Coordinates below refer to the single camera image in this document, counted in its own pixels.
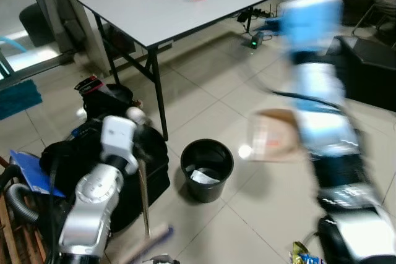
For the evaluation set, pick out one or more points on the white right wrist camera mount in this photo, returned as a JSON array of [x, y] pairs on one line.
[[312, 23]]

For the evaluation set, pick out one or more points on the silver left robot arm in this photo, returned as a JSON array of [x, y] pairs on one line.
[[93, 202]]

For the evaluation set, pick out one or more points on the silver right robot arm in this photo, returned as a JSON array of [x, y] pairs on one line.
[[334, 134]]

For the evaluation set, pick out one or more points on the black round stool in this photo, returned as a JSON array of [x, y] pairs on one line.
[[37, 26]]

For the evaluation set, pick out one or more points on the blue floor mat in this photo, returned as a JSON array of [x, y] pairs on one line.
[[18, 100]]

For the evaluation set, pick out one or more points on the black bag with red trim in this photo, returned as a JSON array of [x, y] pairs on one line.
[[102, 100]]

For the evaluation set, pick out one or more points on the white paper scrap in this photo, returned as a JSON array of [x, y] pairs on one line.
[[204, 177]]

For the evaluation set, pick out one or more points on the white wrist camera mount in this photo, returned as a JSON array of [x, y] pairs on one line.
[[312, 23], [117, 137]]

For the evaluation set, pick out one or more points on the black waste bin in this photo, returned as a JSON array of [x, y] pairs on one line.
[[207, 153]]

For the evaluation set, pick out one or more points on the blue folder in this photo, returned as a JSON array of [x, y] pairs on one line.
[[31, 174]]

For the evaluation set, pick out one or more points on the blue snack packet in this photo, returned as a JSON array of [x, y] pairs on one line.
[[304, 255]]

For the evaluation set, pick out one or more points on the black box ottoman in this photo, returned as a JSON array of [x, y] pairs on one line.
[[368, 72]]

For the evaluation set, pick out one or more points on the white folding table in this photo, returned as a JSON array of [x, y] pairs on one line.
[[185, 10]]

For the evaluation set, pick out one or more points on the black charger with green light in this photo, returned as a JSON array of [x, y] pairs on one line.
[[255, 40]]

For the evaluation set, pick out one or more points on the large black bag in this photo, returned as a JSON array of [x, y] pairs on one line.
[[68, 159]]

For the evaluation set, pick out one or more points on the tan stick with purple tip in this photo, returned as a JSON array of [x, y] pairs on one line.
[[145, 244]]

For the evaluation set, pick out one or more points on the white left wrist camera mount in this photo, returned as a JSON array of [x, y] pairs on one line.
[[117, 137]]

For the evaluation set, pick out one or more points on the black power strip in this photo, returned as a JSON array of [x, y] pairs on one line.
[[253, 15]]

